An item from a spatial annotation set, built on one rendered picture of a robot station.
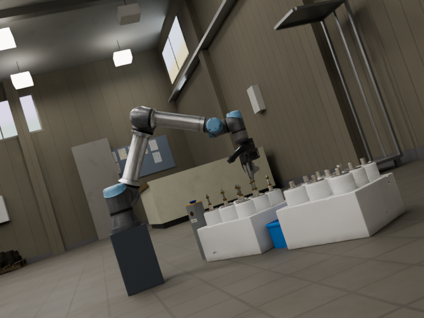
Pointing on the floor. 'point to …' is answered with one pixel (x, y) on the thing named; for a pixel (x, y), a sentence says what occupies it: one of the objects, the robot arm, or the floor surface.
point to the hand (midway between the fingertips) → (250, 178)
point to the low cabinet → (200, 189)
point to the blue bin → (276, 234)
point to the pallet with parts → (12, 259)
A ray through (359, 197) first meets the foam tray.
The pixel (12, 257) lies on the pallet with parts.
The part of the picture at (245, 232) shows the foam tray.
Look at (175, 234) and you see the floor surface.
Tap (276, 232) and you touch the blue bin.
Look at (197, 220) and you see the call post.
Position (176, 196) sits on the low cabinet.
